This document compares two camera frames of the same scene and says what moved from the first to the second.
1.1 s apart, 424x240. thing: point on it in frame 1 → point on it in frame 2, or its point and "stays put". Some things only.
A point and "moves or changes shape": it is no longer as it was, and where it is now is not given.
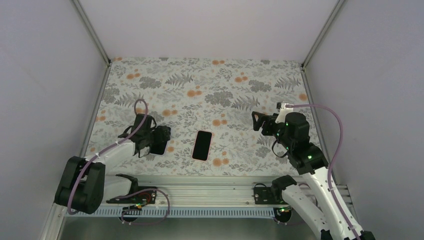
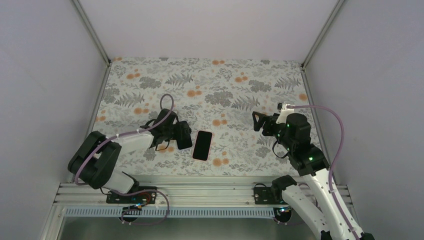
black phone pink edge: x=202 y=145 stays put
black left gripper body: x=159 y=137 → x=168 y=135
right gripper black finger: x=266 y=129 stays put
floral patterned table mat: x=217 y=95 stays put
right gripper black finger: x=260 y=120 stays put
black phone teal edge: x=158 y=146 moves or changes shape
